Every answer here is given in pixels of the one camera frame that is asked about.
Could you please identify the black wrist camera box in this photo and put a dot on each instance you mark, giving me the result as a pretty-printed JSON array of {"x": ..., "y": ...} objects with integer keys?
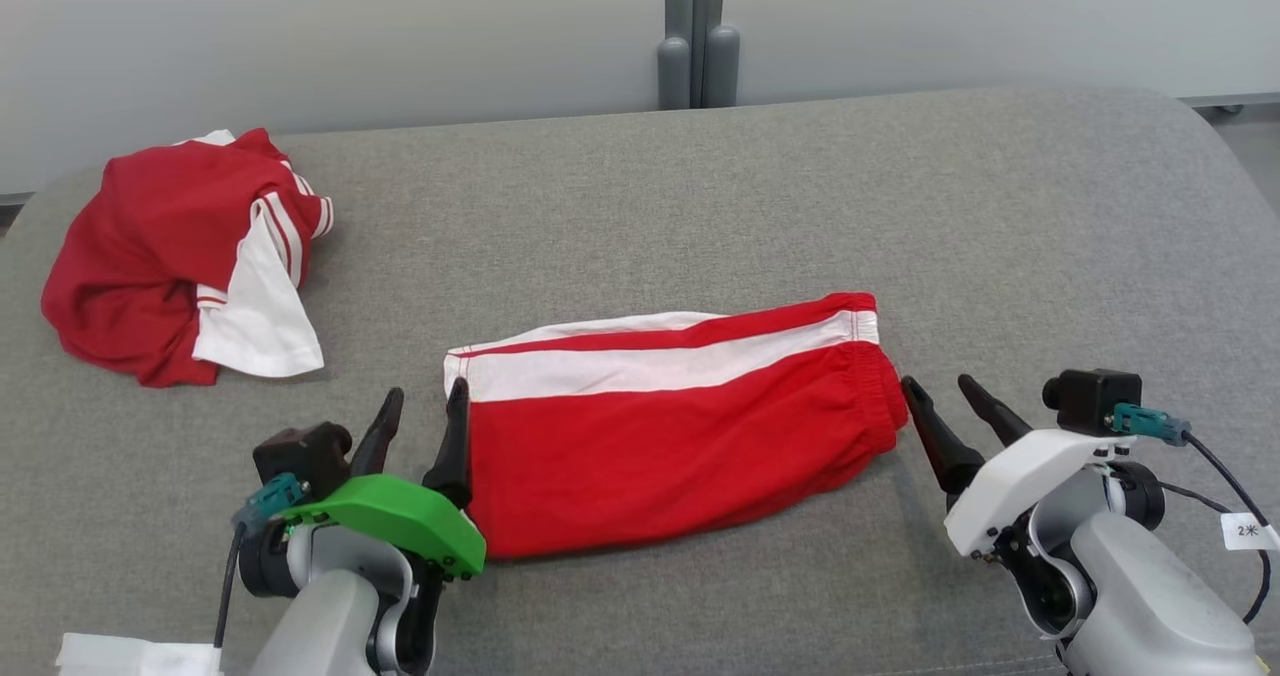
[
  {"x": 1095, "y": 401},
  {"x": 300, "y": 451}
]

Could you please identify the red shorts with white stripe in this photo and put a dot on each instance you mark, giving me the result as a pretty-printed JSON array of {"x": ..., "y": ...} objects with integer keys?
[{"x": 650, "y": 456}]

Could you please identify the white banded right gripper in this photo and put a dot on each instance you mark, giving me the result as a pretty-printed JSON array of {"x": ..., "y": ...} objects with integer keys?
[{"x": 1030, "y": 476}]

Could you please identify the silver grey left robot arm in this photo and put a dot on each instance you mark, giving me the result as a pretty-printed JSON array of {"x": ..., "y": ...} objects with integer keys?
[{"x": 320, "y": 626}]

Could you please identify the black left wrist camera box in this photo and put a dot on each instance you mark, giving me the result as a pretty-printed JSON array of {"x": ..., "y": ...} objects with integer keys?
[{"x": 300, "y": 451}]

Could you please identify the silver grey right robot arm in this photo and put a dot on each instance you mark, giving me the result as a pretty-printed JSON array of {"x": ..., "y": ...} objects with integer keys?
[{"x": 1150, "y": 606}]

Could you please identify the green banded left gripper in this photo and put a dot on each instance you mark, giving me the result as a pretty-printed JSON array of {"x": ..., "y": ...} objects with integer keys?
[{"x": 400, "y": 516}]

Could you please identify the red jersey with white sleeves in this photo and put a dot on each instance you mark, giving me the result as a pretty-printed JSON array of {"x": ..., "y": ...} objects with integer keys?
[{"x": 130, "y": 256}]

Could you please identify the grey rounded bumper cylinder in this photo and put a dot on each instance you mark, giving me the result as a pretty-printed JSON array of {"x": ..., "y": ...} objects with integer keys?
[
  {"x": 674, "y": 76},
  {"x": 721, "y": 66}
]

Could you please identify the grey fabric sofa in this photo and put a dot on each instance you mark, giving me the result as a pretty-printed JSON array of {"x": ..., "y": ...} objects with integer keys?
[{"x": 700, "y": 206}]

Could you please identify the dark partition caster foot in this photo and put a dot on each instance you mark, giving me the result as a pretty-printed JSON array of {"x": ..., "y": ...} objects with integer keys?
[{"x": 1227, "y": 110}]

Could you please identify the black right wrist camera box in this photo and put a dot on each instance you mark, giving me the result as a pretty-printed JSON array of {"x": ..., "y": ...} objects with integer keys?
[{"x": 1095, "y": 401}]

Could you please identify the white tape flag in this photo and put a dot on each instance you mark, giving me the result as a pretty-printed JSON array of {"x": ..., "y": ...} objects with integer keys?
[{"x": 130, "y": 656}]

